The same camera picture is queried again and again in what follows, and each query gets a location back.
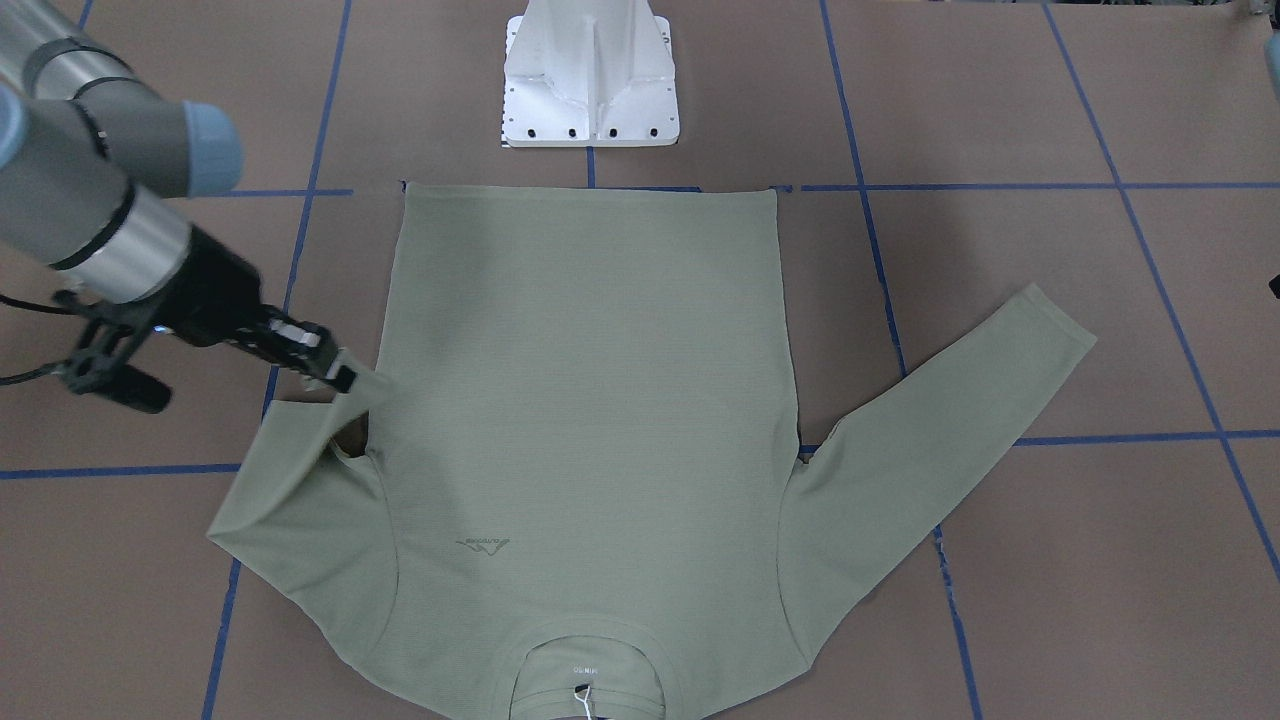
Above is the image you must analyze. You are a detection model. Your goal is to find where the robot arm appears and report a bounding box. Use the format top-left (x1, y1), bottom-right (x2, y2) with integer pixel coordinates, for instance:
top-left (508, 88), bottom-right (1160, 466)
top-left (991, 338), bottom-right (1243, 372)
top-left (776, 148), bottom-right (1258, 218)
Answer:
top-left (1, 1), bottom-right (358, 413)

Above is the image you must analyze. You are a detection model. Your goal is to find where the olive green long-sleeve shirt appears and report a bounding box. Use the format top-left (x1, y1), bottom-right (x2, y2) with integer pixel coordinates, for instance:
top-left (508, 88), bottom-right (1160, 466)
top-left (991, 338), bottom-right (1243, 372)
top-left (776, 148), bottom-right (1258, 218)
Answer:
top-left (207, 184), bottom-right (1096, 719)

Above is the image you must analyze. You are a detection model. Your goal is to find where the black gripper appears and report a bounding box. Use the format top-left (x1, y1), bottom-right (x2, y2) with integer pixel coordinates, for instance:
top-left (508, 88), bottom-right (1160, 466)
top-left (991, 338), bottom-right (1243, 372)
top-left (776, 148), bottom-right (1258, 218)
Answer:
top-left (151, 228), bottom-right (358, 395)

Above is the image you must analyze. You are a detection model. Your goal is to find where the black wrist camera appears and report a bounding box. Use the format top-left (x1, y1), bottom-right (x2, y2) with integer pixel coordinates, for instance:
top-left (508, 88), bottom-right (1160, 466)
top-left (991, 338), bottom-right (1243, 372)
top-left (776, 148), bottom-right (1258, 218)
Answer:
top-left (52, 290), bottom-right (172, 414)

